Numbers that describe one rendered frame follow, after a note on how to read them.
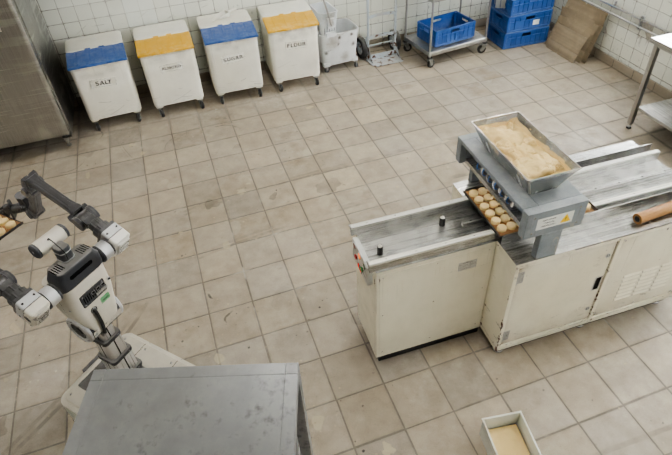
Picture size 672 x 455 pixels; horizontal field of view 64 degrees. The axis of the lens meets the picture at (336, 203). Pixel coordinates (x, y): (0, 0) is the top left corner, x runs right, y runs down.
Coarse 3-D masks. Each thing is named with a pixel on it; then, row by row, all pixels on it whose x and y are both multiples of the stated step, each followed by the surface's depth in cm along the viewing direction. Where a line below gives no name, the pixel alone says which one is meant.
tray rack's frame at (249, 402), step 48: (96, 384) 124; (144, 384) 123; (192, 384) 122; (240, 384) 122; (288, 384) 121; (96, 432) 115; (144, 432) 114; (192, 432) 114; (240, 432) 113; (288, 432) 113
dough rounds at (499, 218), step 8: (472, 192) 308; (480, 192) 308; (488, 192) 310; (480, 200) 302; (488, 200) 303; (480, 208) 299; (488, 208) 298; (496, 208) 296; (488, 216) 294; (496, 216) 295; (504, 216) 291; (496, 224) 289; (504, 224) 289; (512, 224) 286; (504, 232) 285; (512, 232) 285
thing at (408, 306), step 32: (416, 224) 302; (448, 224) 301; (480, 224) 299; (384, 256) 284; (448, 256) 285; (480, 256) 293; (384, 288) 285; (416, 288) 294; (448, 288) 302; (480, 288) 312; (384, 320) 303; (416, 320) 313; (448, 320) 323; (480, 320) 334; (384, 352) 323
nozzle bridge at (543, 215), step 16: (464, 144) 300; (480, 144) 299; (464, 160) 312; (480, 160) 288; (496, 160) 287; (480, 176) 298; (496, 176) 277; (496, 192) 287; (512, 192) 266; (544, 192) 265; (560, 192) 265; (576, 192) 264; (512, 208) 277; (528, 208) 257; (544, 208) 256; (560, 208) 257; (576, 208) 260; (528, 224) 257; (544, 224) 261; (560, 224) 265; (576, 224) 269; (544, 240) 269; (544, 256) 277
